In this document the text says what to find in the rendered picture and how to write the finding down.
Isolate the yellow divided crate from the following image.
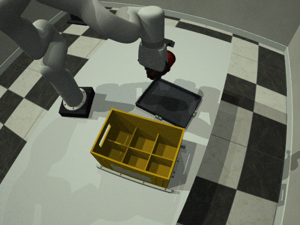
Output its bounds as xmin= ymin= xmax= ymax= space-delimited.
xmin=90 ymin=108 xmax=185 ymax=188

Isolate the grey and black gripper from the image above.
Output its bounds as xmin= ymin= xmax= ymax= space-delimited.
xmin=138 ymin=42 xmax=171 ymax=81

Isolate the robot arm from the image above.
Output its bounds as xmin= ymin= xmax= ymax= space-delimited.
xmin=0 ymin=0 xmax=175 ymax=111

